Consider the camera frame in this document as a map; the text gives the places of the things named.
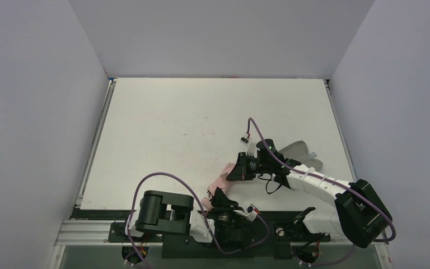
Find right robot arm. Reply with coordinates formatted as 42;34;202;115
226;138;392;248

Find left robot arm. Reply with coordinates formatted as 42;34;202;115
124;187;260;249

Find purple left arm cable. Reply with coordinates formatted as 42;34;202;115
125;172;272;269

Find grey umbrella sleeve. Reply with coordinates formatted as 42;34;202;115
278;140;324;171

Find pink folding umbrella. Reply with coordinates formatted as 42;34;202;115
201;163;235;210

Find aluminium table frame rail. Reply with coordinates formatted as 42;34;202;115
47;78;117;268

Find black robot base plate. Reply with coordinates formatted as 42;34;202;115
70;210;349;261

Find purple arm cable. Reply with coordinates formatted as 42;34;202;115
125;172;272;269
247;117;397;267

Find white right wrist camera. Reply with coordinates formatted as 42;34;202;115
240;135;258;157

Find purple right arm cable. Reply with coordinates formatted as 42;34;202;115
247;117;397;267

